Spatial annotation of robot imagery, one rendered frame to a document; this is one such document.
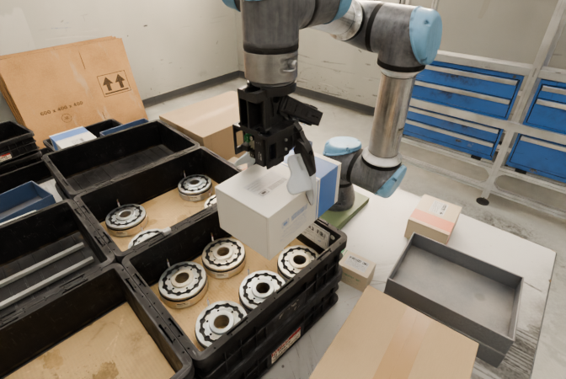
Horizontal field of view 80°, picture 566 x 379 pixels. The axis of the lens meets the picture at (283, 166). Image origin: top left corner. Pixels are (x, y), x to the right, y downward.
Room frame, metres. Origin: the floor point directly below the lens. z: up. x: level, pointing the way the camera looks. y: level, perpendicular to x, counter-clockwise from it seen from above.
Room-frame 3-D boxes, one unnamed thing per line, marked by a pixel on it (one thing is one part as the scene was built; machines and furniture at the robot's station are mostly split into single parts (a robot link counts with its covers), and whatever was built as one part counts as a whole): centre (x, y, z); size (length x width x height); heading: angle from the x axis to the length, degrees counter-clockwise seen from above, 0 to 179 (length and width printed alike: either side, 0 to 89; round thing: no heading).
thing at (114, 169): (0.95, 0.52, 0.87); 0.40 x 0.30 x 0.11; 135
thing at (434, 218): (0.82, -0.48, 0.74); 0.16 x 0.12 x 0.07; 143
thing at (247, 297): (0.46, 0.04, 0.86); 0.10 x 0.10 x 0.01
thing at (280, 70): (0.47, 0.01, 1.33); 0.08 x 0.08 x 0.05
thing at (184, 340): (0.52, 0.09, 0.92); 0.40 x 0.30 x 0.02; 135
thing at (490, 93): (2.11, -1.09, 0.60); 0.72 x 0.03 x 0.56; 50
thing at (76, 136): (1.12, 0.78, 0.83); 0.20 x 0.12 x 0.09; 47
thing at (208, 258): (0.57, 0.14, 0.86); 0.10 x 0.10 x 0.01
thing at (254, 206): (0.49, 0.00, 1.10); 0.20 x 0.12 x 0.09; 140
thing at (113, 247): (0.73, 0.31, 0.92); 0.40 x 0.30 x 0.02; 135
